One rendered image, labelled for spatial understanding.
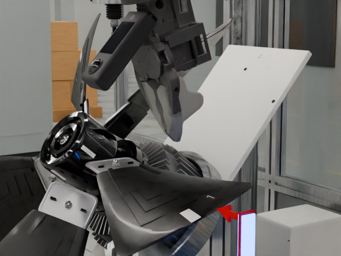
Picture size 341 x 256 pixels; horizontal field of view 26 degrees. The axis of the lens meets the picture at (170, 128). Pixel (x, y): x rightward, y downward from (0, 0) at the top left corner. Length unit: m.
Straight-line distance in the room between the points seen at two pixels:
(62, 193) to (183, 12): 0.45
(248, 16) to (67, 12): 9.83
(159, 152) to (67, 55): 8.06
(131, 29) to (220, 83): 0.67
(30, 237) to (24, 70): 5.83
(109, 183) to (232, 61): 0.56
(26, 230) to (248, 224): 0.45
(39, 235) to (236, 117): 0.47
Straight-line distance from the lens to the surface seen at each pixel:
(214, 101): 1.56
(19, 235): 1.27
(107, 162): 1.25
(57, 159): 1.26
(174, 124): 0.98
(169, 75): 0.94
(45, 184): 1.40
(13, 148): 7.12
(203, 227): 1.32
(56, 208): 1.29
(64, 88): 9.42
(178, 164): 1.33
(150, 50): 0.95
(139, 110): 1.31
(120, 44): 0.94
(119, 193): 1.12
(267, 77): 1.50
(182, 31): 0.96
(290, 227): 1.67
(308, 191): 1.91
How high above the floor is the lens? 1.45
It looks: 10 degrees down
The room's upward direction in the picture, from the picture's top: straight up
